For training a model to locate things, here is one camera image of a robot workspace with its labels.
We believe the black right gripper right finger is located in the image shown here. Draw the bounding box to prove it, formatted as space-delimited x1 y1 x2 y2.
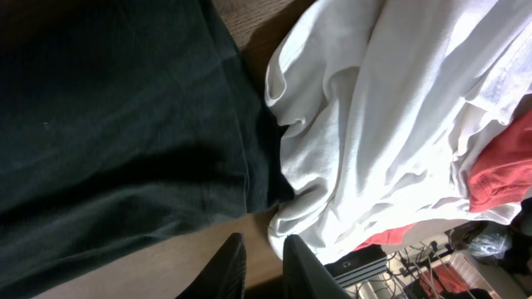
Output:
283 235 351 299

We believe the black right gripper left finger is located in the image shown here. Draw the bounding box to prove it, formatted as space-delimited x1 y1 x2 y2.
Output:
176 233 247 299

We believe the dark green t-shirt white print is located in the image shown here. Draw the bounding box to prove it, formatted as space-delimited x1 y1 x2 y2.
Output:
1 1 293 298

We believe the black electronic device below table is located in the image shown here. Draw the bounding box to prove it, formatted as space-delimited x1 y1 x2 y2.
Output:
325 245 387 288

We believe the red white plastic crate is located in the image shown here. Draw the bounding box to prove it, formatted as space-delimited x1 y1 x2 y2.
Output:
399 247 508 298

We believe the clear plastic bag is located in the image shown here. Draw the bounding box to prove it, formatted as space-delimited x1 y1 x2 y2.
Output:
468 223 512 259

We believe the red t-shirt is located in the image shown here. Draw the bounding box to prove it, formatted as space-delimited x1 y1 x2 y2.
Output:
351 106 531 250

